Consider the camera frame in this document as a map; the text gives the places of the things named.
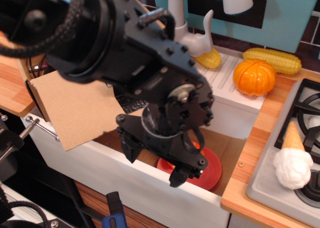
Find metal clamp with handle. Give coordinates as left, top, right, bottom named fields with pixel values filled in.
left=0, top=114, right=60, bottom=182

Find brown cardboard kitchen set box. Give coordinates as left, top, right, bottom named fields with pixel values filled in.
left=14, top=0, right=166, bottom=151

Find toy ice cream cone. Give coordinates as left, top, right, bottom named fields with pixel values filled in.
left=273, top=121, right=314, bottom=190

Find toy salmon sushi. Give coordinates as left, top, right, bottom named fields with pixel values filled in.
left=191, top=141, right=203, bottom=153

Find small yellow toy corn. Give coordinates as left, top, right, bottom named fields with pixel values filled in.
left=194, top=49, right=222, bottom=69

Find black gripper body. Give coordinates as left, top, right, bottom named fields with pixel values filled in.
left=116, top=105, right=209, bottom=179

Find blue black bar clamp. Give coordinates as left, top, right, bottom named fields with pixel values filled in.
left=101, top=192, right=128, bottom=228

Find yellow toy corn cob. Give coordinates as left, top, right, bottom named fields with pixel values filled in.
left=242, top=47, right=302, bottom=75

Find grey toy stove top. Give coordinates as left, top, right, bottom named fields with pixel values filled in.
left=247, top=79, right=320, bottom=228

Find orange toy pumpkin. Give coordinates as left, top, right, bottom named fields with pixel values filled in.
left=233, top=59, right=276, bottom=96

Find teal toy microwave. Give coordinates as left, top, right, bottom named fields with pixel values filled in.
left=155, top=0, right=317, bottom=53

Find white toy sink basin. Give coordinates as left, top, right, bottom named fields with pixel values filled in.
left=30, top=47, right=265, bottom=228

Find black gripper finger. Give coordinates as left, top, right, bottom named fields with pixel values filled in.
left=120, top=133, right=144, bottom=163
left=169, top=165, right=190, bottom=188

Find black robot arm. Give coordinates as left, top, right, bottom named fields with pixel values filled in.
left=0, top=0, right=214, bottom=187

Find black braided cable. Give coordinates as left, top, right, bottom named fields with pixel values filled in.
left=0, top=188, right=50, bottom=228

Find grey toy faucet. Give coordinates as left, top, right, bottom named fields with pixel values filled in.
left=168, top=0, right=214, bottom=57

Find red plastic plate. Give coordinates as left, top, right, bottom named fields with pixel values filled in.
left=157, top=148, right=223, bottom=192

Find black cables inside box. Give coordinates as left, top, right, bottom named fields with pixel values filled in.
left=27, top=55, right=48, bottom=79

